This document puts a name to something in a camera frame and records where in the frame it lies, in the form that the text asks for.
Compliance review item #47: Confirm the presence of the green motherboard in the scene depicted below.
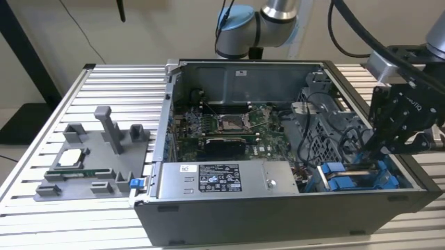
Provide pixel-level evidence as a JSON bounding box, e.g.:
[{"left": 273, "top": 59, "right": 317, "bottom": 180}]
[{"left": 168, "top": 103, "right": 296, "bottom": 164}]

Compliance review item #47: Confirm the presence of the black floor box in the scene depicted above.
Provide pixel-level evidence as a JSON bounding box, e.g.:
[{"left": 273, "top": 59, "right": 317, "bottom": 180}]
[{"left": 0, "top": 102, "right": 53, "bottom": 144}]

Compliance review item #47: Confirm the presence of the thin black loop cable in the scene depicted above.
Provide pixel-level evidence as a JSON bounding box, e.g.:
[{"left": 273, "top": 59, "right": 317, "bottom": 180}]
[{"left": 328, "top": 4, "right": 371, "bottom": 57}]

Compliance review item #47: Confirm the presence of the black disk wire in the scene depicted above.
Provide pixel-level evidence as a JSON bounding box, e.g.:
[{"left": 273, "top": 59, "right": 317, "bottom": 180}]
[{"left": 339, "top": 127, "right": 375, "bottom": 158}]

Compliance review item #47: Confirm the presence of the long black wire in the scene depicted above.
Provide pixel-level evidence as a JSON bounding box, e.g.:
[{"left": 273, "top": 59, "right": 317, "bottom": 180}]
[{"left": 297, "top": 91, "right": 344, "bottom": 167}]

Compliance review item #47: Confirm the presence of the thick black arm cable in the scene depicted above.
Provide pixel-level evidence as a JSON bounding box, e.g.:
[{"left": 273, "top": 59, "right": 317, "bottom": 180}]
[{"left": 331, "top": 0, "right": 436, "bottom": 91}]

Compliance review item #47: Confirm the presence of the black frame post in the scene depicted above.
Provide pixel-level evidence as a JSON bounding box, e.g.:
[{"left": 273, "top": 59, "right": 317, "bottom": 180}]
[{"left": 0, "top": 0, "right": 62, "bottom": 106}]

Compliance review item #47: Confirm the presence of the green RAM stick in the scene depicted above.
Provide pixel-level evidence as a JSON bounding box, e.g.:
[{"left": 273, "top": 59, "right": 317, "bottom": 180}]
[{"left": 45, "top": 168, "right": 105, "bottom": 177}]

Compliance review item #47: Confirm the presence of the black antenna rod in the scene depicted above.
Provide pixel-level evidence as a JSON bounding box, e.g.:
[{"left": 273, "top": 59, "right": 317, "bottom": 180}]
[{"left": 114, "top": 0, "right": 126, "bottom": 23}]

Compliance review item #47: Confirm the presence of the metal disk bay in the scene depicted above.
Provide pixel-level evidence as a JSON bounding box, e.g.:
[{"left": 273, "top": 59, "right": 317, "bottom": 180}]
[{"left": 287, "top": 87, "right": 383, "bottom": 167}]

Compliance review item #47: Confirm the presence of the black RAM slot bank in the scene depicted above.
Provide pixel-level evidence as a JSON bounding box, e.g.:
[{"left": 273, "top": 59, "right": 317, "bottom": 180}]
[
  {"left": 200, "top": 102, "right": 252, "bottom": 115},
  {"left": 203, "top": 132, "right": 260, "bottom": 139}
]

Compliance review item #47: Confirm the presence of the blue disk carrier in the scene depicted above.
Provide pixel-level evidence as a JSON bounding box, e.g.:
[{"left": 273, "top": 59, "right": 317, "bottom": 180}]
[
  {"left": 347, "top": 153, "right": 399, "bottom": 190},
  {"left": 317, "top": 160, "right": 350, "bottom": 193}
]

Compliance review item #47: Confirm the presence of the black graphics card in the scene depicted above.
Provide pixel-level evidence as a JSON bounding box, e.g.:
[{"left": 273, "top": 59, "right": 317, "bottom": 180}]
[{"left": 201, "top": 137, "right": 249, "bottom": 157}]

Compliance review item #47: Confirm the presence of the silver CPU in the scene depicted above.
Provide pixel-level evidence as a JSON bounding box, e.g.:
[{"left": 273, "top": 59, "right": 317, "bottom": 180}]
[{"left": 57, "top": 149, "right": 86, "bottom": 168}]

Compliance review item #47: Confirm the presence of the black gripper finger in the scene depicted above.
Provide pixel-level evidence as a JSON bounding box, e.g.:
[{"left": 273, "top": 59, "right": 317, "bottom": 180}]
[
  {"left": 362, "top": 114, "right": 407, "bottom": 159},
  {"left": 384, "top": 129, "right": 434, "bottom": 156}
]

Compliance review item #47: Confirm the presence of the black wrist bracket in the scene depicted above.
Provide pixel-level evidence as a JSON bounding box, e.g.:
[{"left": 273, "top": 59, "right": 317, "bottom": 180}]
[{"left": 386, "top": 45, "right": 445, "bottom": 64}]

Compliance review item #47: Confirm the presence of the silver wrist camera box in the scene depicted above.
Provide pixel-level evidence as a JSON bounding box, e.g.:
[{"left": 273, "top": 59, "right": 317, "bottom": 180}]
[{"left": 366, "top": 50, "right": 400, "bottom": 86}]

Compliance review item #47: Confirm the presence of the silver power supply unit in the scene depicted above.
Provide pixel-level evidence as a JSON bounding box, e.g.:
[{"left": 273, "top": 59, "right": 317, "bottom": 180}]
[{"left": 156, "top": 160, "right": 300, "bottom": 198}]

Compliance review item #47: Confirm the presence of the CPU socket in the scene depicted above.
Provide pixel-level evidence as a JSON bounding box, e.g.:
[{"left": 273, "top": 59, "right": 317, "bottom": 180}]
[{"left": 212, "top": 113, "right": 253, "bottom": 134}]

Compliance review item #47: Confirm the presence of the black open PC case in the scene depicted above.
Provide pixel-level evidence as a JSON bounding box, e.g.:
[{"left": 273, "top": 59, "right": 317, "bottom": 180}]
[{"left": 128, "top": 58, "right": 443, "bottom": 232}]

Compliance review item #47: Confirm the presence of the grey parts rack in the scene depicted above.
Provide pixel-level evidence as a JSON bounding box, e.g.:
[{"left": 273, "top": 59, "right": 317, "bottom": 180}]
[{"left": 33, "top": 106, "right": 152, "bottom": 203}]

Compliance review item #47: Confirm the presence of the red yellow wire bundle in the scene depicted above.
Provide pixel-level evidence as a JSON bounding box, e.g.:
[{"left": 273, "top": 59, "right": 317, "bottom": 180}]
[{"left": 289, "top": 161, "right": 312, "bottom": 184}]

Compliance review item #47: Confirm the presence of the metal socket cover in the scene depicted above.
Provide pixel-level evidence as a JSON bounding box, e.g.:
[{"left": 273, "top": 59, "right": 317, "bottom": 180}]
[{"left": 248, "top": 109, "right": 273, "bottom": 128}]

